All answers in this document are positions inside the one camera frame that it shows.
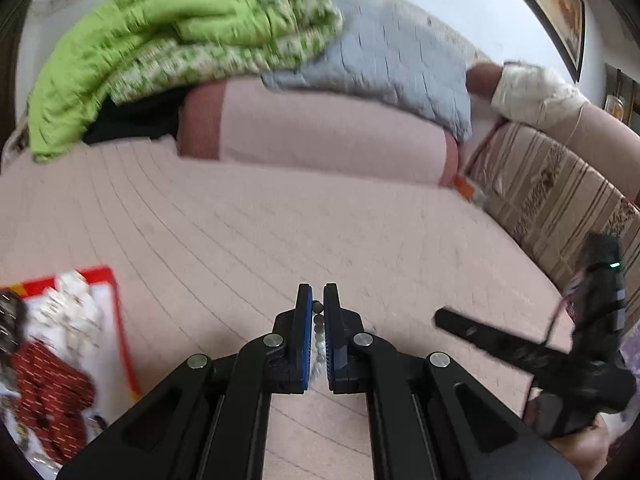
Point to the pink bolster cushion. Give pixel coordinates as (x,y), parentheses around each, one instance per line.
(320,130)

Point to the white floral cloth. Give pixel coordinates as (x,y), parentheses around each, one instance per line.
(535,92)

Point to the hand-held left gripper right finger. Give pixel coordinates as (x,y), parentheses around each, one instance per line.
(329,345)

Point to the plain green blanket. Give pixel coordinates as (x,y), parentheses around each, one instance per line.
(110,55)

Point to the wooden window frame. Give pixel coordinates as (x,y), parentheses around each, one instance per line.
(622,97)

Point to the white tray with red rim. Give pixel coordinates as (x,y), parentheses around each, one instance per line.
(111,320)

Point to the grey scrunchie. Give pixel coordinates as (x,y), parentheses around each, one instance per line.
(12,322)

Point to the black cloth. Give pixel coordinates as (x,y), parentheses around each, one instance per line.
(135,120)

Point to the white dotted scrunchie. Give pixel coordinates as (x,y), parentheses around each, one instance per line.
(75,305)

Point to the striped floral cushion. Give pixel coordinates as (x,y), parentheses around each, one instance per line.
(550,195)

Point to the red polka dot scrunchie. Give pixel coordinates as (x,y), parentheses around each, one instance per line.
(50,395)

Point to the framed wall picture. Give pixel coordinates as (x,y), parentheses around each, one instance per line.
(555,0)

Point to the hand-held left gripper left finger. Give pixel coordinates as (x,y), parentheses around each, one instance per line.
(303,340)

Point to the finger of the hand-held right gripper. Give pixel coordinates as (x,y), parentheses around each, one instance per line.
(500,342)

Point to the pink quilted bedspread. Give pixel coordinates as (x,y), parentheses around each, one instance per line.
(225,230)

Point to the grey quilted pillow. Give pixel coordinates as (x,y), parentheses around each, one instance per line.
(395,65)

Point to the green patterned blanket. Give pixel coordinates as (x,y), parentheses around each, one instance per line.
(225,55)

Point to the person's right hand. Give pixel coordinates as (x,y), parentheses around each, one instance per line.
(582,452)

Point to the orange packet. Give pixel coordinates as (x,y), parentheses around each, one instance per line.
(467,187)

